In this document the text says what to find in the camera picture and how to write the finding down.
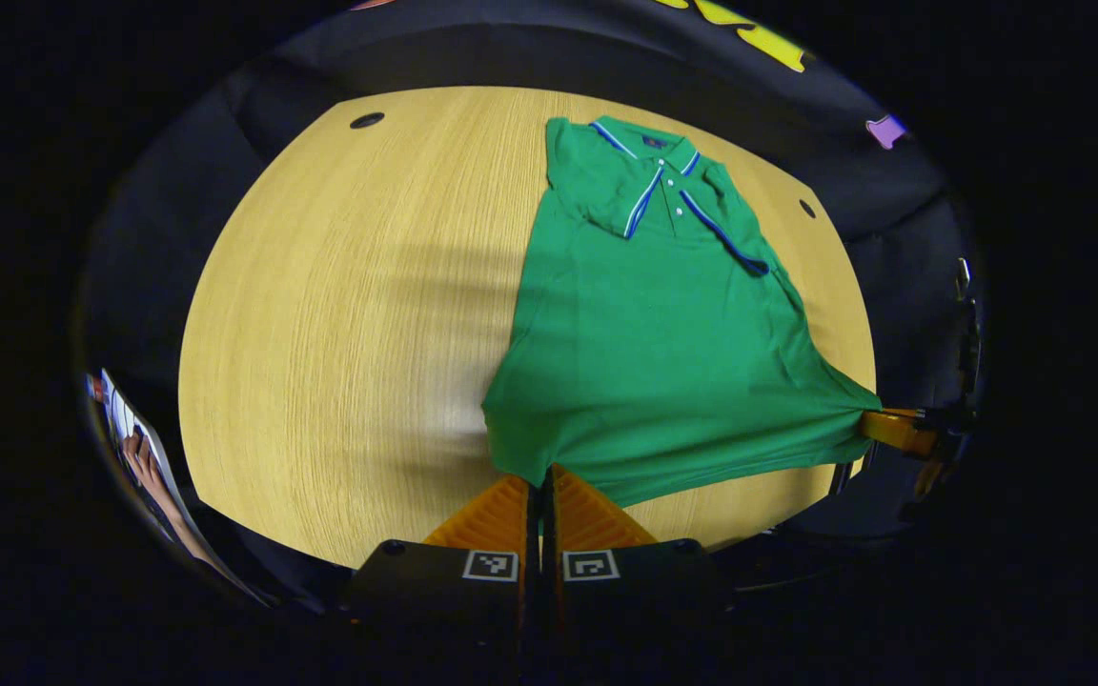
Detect green T-shirt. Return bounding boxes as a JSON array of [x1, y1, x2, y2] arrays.
[[480, 114, 884, 511]]

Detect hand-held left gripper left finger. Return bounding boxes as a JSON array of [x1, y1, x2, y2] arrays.
[[344, 474, 542, 658]]

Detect black backdrop cloth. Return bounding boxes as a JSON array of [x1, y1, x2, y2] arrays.
[[72, 0, 988, 611]]

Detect white desk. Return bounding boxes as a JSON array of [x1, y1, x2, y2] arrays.
[[96, 367, 274, 611]]

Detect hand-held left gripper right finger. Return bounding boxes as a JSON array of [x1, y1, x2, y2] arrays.
[[543, 464, 731, 658]]

